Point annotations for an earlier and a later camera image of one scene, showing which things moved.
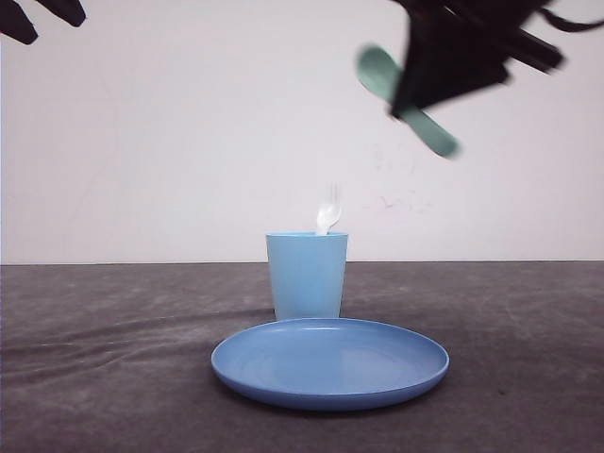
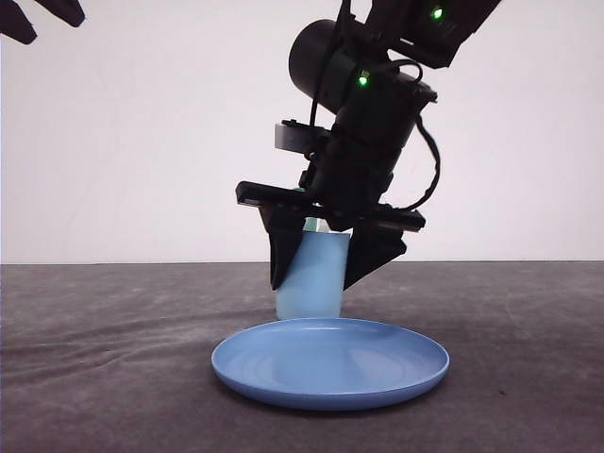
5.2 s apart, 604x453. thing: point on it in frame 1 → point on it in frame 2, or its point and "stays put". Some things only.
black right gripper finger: (15, 24) stays put
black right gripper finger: (71, 11) stays put
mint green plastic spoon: (381, 71) → (310, 224)
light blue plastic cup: (308, 273) stays put
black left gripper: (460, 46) → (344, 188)
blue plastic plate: (327, 364) stays put
